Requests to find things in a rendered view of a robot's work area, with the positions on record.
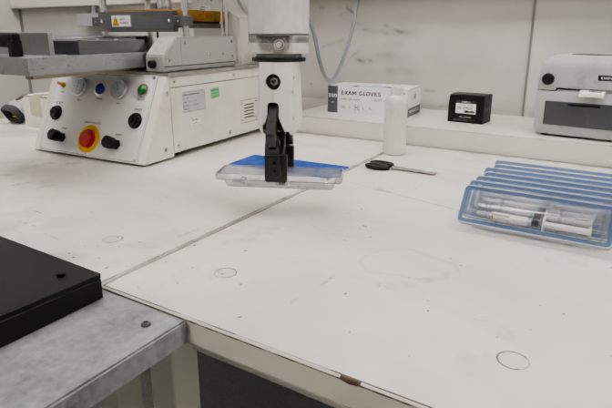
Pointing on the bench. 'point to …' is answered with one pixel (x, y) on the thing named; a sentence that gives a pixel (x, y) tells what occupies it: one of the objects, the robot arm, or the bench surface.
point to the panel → (100, 117)
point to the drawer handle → (12, 44)
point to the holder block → (96, 46)
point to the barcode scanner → (15, 110)
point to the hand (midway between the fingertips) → (280, 164)
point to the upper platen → (202, 19)
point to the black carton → (470, 107)
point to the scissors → (392, 167)
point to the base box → (193, 111)
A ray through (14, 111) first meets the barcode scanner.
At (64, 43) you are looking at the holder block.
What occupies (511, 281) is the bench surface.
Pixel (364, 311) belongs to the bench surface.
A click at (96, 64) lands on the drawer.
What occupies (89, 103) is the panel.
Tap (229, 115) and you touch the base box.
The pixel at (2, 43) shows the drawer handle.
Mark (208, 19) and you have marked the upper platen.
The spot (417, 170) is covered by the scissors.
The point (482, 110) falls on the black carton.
